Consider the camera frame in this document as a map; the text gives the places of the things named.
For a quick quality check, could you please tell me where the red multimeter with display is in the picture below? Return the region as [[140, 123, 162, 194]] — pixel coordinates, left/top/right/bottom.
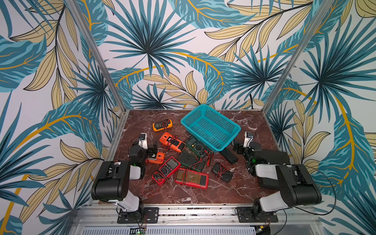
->
[[152, 157, 181, 186]]

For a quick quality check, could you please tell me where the green multimeter face down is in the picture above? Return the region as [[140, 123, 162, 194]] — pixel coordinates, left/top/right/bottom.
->
[[177, 151, 207, 172]]

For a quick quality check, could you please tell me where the large red multimeter taped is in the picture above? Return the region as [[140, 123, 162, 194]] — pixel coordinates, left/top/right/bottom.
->
[[175, 168, 209, 190]]

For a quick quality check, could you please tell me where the orange multimeter near left arm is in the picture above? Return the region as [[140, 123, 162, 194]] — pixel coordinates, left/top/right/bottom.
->
[[146, 152, 165, 165]]

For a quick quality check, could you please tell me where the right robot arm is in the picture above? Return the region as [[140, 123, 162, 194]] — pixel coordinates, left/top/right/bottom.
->
[[233, 142, 322, 216]]

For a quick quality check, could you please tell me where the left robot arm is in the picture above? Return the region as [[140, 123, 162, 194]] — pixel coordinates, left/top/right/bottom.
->
[[91, 145, 157, 215]]

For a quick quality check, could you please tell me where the black multimeter under basket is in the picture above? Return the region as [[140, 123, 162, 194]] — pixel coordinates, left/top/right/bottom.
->
[[219, 148, 238, 165]]

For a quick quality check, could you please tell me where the orange multimeter face down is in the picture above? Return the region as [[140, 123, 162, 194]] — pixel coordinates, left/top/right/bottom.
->
[[159, 132, 186, 153]]

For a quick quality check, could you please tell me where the small black multimeter with leads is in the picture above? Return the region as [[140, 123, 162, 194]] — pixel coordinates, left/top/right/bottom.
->
[[211, 163, 233, 183]]

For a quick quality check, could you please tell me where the yellow multimeter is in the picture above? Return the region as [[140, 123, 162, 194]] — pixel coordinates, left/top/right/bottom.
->
[[152, 119, 172, 132]]

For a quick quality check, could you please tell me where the teal plastic basket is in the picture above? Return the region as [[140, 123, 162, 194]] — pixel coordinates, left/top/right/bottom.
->
[[181, 104, 241, 152]]

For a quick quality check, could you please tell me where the green black dial multimeter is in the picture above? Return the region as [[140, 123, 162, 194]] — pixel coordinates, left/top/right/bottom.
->
[[185, 136, 211, 158]]

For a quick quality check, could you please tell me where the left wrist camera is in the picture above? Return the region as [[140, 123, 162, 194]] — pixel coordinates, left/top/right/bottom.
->
[[138, 133, 148, 149]]

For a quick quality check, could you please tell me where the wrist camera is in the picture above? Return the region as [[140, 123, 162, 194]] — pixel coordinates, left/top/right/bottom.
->
[[138, 133, 148, 149], [243, 132, 255, 148]]

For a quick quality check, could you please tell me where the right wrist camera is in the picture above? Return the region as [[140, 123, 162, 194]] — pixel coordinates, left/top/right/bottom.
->
[[243, 132, 255, 148]]

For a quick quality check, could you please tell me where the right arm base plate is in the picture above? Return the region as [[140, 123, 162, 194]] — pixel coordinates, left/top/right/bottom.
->
[[235, 207, 278, 224]]

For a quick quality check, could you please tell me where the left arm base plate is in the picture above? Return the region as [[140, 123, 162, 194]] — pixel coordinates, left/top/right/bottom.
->
[[117, 207, 159, 225]]

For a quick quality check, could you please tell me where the aluminium front rail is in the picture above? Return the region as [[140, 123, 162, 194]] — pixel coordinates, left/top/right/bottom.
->
[[69, 204, 325, 235]]

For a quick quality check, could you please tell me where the left aluminium corner post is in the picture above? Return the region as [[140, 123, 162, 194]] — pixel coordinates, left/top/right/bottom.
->
[[66, 0, 126, 113]]

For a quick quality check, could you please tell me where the aluminium corner post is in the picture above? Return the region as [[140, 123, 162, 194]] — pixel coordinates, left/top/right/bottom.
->
[[66, 0, 126, 113], [262, 0, 334, 115]]

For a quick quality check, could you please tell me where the right aluminium corner post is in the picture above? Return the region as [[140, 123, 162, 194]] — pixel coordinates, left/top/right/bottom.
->
[[262, 0, 334, 115]]

